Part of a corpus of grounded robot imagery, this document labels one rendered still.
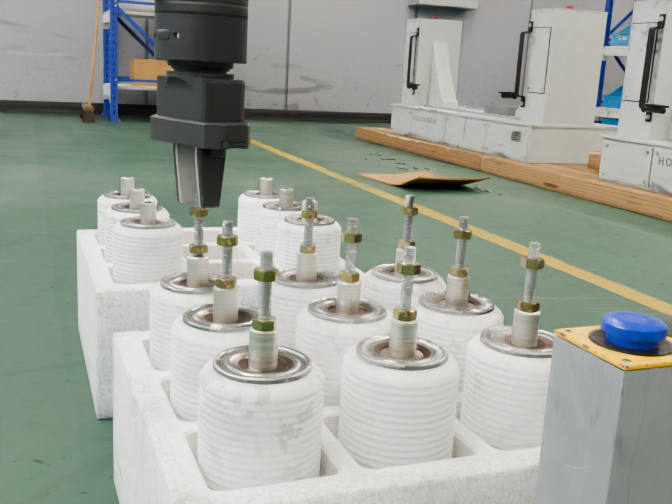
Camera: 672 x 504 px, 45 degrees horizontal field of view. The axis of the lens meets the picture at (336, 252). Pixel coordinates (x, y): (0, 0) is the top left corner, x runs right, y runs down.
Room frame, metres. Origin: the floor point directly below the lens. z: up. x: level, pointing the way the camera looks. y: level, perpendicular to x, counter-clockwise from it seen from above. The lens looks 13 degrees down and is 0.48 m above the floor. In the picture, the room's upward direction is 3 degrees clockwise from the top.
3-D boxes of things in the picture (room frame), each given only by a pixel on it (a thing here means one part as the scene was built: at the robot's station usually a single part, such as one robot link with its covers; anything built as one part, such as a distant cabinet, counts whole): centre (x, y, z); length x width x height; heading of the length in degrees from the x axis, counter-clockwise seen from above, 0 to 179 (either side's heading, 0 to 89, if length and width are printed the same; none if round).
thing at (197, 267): (0.80, 0.14, 0.26); 0.02 x 0.02 x 0.03
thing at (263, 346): (0.58, 0.05, 0.26); 0.02 x 0.02 x 0.03
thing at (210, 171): (0.79, 0.12, 0.37); 0.03 x 0.02 x 0.06; 136
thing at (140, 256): (1.10, 0.26, 0.16); 0.10 x 0.10 x 0.18
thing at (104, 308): (1.25, 0.19, 0.09); 0.39 x 0.39 x 0.18; 21
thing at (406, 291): (0.63, -0.06, 0.30); 0.01 x 0.01 x 0.08
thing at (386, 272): (0.89, -0.08, 0.25); 0.08 x 0.08 x 0.01
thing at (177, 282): (0.80, 0.14, 0.25); 0.08 x 0.08 x 0.01
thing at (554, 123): (4.72, -0.85, 0.45); 1.61 x 0.57 x 0.74; 21
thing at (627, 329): (0.50, -0.19, 0.32); 0.04 x 0.04 x 0.02
